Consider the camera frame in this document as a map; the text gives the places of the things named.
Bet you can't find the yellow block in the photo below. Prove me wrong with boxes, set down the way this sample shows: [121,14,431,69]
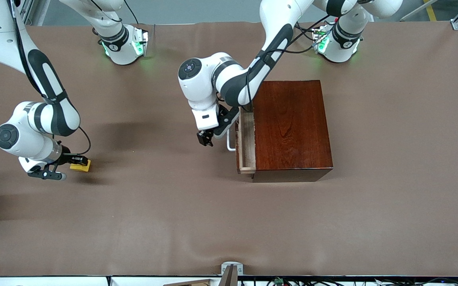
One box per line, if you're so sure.
[70,159,92,172]

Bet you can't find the light wooden drawer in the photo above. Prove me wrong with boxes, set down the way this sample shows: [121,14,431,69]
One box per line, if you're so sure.
[227,107,257,174]

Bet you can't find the dark red wooden cabinet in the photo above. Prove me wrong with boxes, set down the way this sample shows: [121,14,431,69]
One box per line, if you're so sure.
[252,80,334,183]

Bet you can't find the brown table cover sheet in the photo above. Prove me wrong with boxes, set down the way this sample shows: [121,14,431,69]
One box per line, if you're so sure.
[0,20,458,277]

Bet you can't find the yellow floor tape strip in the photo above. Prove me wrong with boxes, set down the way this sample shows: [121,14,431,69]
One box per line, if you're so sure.
[423,0,439,21]

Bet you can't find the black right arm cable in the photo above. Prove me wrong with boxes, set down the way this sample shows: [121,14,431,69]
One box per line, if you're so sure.
[10,0,92,156]

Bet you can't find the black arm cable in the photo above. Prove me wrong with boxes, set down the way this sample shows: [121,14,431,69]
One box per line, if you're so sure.
[10,0,92,156]
[246,14,331,112]

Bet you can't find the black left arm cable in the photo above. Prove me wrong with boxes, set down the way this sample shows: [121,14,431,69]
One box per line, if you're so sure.
[246,14,331,112]

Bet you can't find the metal base connector bracket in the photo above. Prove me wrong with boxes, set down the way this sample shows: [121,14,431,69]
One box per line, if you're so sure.
[133,27,149,57]

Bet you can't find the black left base cable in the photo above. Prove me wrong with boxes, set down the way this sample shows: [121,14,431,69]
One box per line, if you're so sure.
[292,22,321,52]

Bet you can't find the black base cable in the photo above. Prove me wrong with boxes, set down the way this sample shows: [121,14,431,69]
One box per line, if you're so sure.
[292,22,321,52]
[124,0,140,25]

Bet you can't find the silver camera mount bracket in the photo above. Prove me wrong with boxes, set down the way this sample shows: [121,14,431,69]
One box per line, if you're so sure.
[220,261,244,286]

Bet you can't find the black right base cable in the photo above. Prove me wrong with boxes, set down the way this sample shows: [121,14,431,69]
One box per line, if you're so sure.
[124,0,140,25]

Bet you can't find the black cable bundle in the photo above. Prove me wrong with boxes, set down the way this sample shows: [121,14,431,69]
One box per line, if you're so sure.
[239,277,458,286]

